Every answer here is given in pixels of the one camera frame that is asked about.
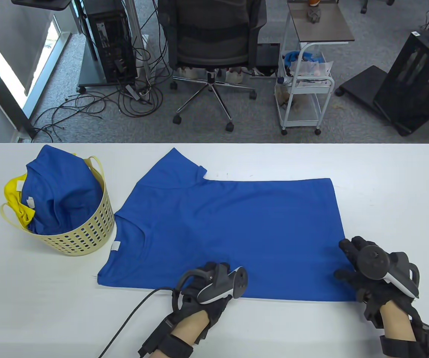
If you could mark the person's right hand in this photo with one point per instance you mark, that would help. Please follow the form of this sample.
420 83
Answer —
367 294

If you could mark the person's left hand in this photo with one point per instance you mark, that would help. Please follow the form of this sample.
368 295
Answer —
216 309

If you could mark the black and white hand controller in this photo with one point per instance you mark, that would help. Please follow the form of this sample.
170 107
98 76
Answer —
238 281
372 261

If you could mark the blue t-shirt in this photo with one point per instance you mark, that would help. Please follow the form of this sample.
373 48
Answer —
65 194
236 223

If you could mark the yellow t-shirt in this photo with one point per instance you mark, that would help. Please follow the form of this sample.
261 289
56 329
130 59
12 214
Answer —
13 194

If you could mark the person's right forearm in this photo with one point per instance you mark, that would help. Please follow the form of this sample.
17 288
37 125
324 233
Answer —
398 320

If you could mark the yellow perforated laundry basket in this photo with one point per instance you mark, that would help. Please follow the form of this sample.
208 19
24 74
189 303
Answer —
87 235

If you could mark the white rolling cart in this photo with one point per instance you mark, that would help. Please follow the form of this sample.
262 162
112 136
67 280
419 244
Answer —
300 119

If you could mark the black rolling platform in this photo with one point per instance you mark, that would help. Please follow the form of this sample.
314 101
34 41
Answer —
363 84

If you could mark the brown fuzzy item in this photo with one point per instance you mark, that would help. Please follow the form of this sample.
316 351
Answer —
284 97

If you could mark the black mesh computer case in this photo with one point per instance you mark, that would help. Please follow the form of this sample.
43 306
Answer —
412 82

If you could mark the clear plastic bags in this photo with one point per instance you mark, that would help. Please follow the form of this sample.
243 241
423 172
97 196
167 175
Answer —
313 69

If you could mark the grey power strip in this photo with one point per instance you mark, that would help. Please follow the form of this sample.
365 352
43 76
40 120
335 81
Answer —
133 92

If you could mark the blue cloth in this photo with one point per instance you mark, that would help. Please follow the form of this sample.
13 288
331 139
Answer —
292 56

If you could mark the black box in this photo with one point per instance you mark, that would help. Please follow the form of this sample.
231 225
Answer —
266 54

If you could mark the grey computer trolley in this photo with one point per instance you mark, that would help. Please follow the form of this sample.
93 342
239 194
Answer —
87 74

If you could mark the brown side table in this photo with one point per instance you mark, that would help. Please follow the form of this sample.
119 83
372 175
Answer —
330 26

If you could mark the grey crumpled glove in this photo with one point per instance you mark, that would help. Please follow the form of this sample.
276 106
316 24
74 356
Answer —
314 15

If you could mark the black computer tower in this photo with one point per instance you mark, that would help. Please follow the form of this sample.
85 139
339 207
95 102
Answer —
110 41

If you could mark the orange object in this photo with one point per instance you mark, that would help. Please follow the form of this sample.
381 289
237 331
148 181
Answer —
314 2

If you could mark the silver desk column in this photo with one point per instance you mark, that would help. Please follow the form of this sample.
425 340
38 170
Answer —
134 22

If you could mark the black desk top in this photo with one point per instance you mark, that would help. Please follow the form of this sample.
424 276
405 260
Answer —
43 3

